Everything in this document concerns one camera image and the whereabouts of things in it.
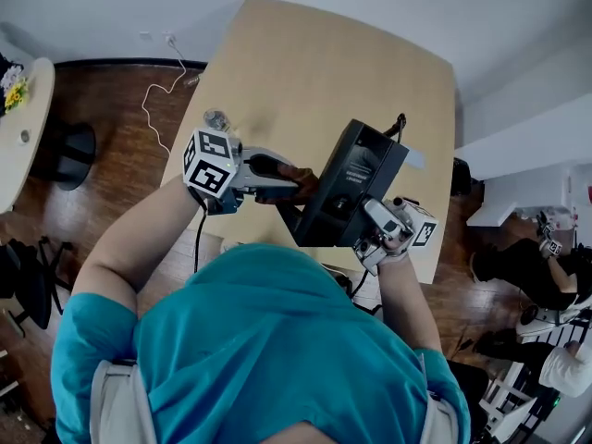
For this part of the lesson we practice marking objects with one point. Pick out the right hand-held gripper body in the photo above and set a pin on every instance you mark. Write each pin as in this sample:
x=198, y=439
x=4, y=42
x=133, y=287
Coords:
x=421, y=229

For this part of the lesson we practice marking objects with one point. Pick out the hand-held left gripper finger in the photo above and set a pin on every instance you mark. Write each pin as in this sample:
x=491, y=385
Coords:
x=270, y=153
x=268, y=184

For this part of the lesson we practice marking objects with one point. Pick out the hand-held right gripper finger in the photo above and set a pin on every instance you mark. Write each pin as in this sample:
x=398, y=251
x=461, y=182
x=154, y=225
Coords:
x=384, y=220

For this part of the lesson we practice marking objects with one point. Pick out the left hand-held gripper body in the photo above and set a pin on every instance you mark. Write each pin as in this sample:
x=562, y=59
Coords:
x=208, y=164

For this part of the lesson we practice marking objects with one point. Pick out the brown cloth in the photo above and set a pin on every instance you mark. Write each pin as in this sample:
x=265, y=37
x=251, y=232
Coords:
x=300, y=178

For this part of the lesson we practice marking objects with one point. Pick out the black box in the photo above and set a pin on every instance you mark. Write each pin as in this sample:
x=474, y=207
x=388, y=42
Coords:
x=344, y=178

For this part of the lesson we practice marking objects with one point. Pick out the person's left forearm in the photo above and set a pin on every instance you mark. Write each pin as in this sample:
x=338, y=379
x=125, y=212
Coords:
x=134, y=243

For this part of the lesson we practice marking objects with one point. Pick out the person's right forearm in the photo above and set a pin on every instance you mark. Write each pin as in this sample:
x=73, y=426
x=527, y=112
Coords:
x=407, y=303

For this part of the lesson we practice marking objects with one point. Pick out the black round table base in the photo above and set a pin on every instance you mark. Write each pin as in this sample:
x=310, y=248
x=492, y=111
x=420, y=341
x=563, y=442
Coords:
x=71, y=155

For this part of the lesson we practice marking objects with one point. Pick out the black bag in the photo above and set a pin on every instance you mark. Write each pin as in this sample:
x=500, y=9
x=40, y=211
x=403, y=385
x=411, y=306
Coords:
x=460, y=178

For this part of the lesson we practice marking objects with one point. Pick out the pale power bank with loop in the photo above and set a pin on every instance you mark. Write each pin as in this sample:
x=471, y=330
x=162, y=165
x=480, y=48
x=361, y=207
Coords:
x=415, y=159

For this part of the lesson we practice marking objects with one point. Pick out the person's teal shirt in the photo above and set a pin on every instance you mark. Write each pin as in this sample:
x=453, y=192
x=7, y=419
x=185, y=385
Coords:
x=277, y=340

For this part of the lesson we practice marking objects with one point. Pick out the pale round table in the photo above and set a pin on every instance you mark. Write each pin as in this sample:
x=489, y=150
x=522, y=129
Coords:
x=25, y=146

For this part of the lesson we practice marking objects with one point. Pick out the small round metal cap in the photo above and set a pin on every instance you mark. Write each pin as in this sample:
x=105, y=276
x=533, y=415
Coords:
x=24, y=135

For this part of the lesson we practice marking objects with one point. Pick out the white metal rack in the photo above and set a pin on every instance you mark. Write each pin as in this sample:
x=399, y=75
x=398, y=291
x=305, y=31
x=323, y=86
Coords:
x=513, y=405

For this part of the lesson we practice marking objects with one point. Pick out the yellow and white flowers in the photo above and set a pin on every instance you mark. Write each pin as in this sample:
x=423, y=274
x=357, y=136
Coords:
x=15, y=90

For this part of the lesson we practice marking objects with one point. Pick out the black office chair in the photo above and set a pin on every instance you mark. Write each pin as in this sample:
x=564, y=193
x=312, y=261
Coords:
x=30, y=275

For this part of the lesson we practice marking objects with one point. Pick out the white wall plug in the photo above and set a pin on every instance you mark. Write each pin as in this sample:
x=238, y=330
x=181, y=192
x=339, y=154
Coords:
x=169, y=40

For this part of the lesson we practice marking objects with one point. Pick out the white wall socket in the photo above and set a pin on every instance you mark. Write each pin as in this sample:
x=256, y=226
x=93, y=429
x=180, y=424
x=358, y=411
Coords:
x=145, y=36

